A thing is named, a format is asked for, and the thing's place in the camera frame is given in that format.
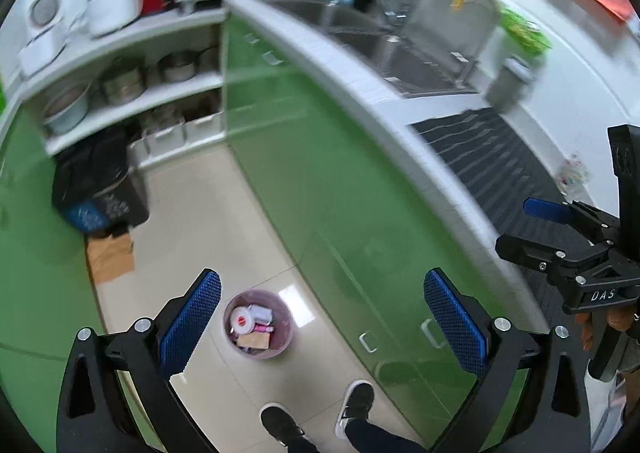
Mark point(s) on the pale blue basin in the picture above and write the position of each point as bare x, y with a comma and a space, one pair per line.
67, 110

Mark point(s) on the black ribbed mat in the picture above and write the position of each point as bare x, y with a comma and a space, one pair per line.
490, 158

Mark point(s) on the black two-compartment recycling bin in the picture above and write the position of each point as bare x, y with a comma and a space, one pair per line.
100, 168

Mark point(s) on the steel pot with lid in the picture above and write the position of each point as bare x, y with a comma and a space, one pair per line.
122, 83

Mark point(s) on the pink wrapper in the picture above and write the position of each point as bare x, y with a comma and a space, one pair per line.
264, 328

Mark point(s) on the person's right shoe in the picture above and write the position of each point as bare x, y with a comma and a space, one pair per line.
356, 405

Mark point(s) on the green stove counter cabinet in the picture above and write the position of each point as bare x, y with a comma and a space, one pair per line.
30, 258

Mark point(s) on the person's right leg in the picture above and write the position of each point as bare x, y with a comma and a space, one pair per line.
385, 440

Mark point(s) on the green sink counter cabinet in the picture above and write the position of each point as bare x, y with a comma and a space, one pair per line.
310, 173

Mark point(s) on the white open shelf unit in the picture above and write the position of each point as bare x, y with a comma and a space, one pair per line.
150, 100

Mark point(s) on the metal cup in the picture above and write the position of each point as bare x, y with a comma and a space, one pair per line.
510, 85

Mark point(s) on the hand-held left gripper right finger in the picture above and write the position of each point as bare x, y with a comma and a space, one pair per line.
455, 323

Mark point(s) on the flat brown cardboard sheet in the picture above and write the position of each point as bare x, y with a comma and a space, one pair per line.
110, 258

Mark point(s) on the person's left shoe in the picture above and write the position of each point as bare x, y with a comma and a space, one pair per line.
280, 423

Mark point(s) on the person's left leg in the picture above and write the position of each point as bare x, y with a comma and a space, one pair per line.
302, 445

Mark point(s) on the white round red-label container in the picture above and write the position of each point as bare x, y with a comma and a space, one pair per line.
245, 319

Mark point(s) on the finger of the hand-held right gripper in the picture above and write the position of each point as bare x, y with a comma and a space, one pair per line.
530, 250
547, 209

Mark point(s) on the metal kitchenware pile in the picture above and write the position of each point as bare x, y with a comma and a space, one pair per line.
162, 118

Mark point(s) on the clear bag with coloured bits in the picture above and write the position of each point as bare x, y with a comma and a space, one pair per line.
575, 178

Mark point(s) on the white appliance with round window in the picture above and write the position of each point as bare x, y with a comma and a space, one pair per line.
42, 28

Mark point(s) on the person's shoe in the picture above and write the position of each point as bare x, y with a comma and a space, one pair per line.
356, 405
280, 423

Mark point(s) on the person's right hand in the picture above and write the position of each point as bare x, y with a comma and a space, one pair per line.
619, 319

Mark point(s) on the pink plastic waste bin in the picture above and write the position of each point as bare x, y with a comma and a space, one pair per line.
282, 333

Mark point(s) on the stainless steel sink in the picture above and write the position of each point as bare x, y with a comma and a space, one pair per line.
420, 68

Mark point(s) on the brown cardboard piece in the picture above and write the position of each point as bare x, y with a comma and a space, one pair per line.
252, 340

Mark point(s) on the person's leg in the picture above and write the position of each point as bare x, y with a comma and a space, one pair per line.
385, 440
302, 445

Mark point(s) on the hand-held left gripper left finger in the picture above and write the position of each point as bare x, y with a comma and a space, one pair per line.
192, 323

